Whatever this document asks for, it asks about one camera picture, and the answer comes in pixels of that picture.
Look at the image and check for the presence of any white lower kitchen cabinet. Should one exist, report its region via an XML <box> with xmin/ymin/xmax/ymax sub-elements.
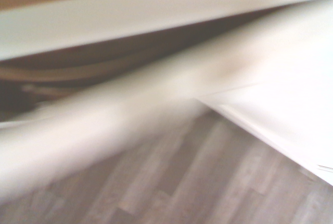
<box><xmin>0</xmin><ymin>0</ymin><xmax>333</xmax><ymax>61</ymax></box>

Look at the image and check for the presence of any white corner cabinet door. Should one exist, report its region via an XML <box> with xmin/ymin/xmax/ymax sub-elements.
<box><xmin>0</xmin><ymin>0</ymin><xmax>333</xmax><ymax>199</ymax></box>

